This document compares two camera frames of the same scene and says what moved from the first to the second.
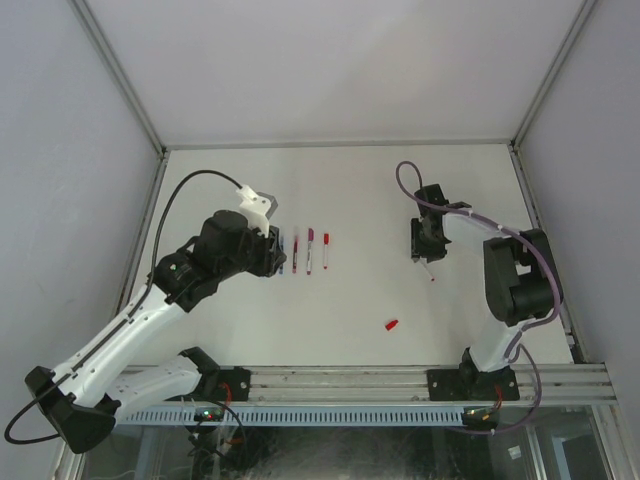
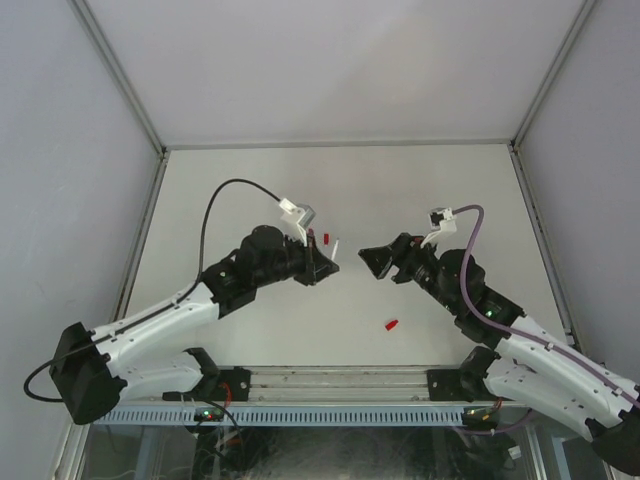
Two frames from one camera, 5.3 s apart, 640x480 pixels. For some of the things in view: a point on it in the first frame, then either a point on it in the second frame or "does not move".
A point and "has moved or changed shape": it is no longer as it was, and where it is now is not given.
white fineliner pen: (425, 265) has moved or changed shape
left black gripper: (272, 252) -> (309, 265)
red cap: (391, 324) does not move
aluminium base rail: (386, 386) does not move
